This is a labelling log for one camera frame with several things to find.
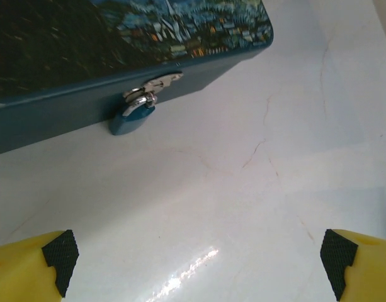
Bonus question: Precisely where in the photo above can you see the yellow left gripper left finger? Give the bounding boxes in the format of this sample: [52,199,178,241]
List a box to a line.
[0,230,81,302]

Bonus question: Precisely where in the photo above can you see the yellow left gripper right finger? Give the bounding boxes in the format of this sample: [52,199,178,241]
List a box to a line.
[319,228,386,302]

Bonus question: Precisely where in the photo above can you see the starry night tin box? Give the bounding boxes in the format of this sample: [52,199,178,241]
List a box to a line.
[0,0,275,157]

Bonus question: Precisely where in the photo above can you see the blue padlock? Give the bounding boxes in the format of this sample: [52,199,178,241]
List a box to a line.
[108,94,157,137]

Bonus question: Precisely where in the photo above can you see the silver box latch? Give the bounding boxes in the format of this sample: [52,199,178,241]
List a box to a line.
[122,70,184,102]

